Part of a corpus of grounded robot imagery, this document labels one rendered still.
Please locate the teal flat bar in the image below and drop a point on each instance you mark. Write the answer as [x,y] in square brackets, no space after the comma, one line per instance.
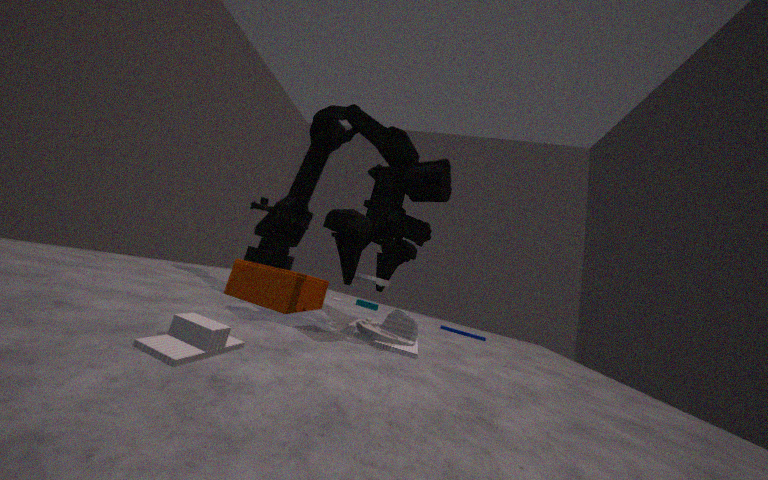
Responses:
[367,305]

